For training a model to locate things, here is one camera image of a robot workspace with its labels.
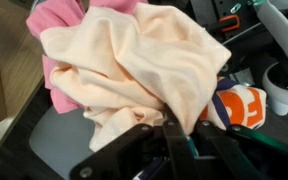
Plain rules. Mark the peach printed t-shirt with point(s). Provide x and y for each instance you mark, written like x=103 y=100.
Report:
x=134 y=66

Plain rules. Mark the black orange clamp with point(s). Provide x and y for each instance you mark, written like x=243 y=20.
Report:
x=229 y=23

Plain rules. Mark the pink cloth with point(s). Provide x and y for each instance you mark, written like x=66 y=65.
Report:
x=54 y=20

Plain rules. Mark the grey mesh-back office chair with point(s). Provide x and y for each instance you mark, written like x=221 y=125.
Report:
x=60 y=140

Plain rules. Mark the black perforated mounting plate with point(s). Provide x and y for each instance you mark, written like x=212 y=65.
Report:
x=230 y=6

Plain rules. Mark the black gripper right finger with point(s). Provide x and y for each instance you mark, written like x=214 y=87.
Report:
x=214 y=140

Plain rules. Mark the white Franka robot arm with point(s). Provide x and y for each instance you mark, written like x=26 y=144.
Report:
x=284 y=53

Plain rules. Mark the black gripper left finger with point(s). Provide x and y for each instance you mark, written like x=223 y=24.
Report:
x=175 y=140

